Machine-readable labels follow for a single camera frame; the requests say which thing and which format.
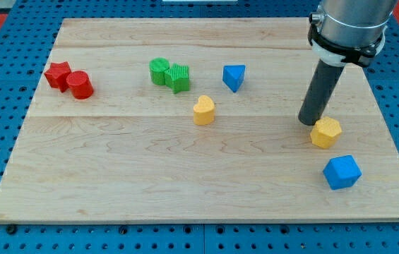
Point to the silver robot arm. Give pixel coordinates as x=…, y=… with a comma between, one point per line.
x=349, y=31

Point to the blue triangle block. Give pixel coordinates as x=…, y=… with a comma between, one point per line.
x=233, y=76

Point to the yellow hexagon block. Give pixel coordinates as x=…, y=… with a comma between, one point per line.
x=326, y=132

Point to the yellow heart block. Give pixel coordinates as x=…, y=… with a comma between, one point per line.
x=204, y=111

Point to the wooden board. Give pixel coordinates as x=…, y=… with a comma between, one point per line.
x=131, y=153

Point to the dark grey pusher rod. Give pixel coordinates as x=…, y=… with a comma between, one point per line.
x=319, y=92

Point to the red cylinder block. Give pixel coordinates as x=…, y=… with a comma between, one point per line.
x=80, y=85

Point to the red star block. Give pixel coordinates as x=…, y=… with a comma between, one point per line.
x=56, y=75

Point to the green star block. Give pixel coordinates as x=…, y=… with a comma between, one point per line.
x=177, y=78

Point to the blue cube block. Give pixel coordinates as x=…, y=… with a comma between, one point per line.
x=342, y=172

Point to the green cylinder block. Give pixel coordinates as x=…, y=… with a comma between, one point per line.
x=157, y=68

